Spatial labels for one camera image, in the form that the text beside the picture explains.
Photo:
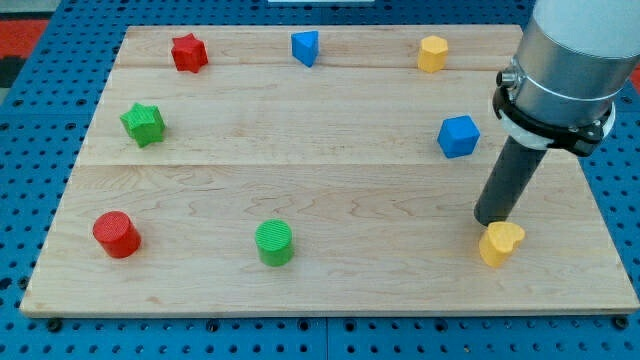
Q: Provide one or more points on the green cylinder block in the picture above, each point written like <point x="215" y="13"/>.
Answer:
<point x="274" y="241"/>

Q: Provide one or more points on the yellow heart block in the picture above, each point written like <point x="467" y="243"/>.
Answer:
<point x="499" y="241"/>

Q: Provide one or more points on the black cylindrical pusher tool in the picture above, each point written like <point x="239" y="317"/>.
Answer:
<point x="510" y="175"/>

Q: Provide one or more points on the red star block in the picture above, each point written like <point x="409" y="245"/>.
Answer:
<point x="189" y="53"/>

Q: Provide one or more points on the wooden board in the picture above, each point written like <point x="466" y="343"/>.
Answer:
<point x="346" y="153"/>

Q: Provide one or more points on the red cylinder block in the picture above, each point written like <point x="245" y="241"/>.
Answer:
<point x="116" y="234"/>

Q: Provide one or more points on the green star block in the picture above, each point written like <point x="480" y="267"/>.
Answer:
<point x="144" y="124"/>

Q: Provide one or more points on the blue cube block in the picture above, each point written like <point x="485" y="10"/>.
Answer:
<point x="458" y="136"/>

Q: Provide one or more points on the yellow hexagon block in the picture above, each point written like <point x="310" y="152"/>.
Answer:
<point x="432" y="54"/>

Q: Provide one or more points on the blue triangle block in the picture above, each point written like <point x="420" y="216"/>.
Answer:
<point x="305" y="47"/>

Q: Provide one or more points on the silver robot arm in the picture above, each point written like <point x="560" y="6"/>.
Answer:
<point x="558" y="90"/>

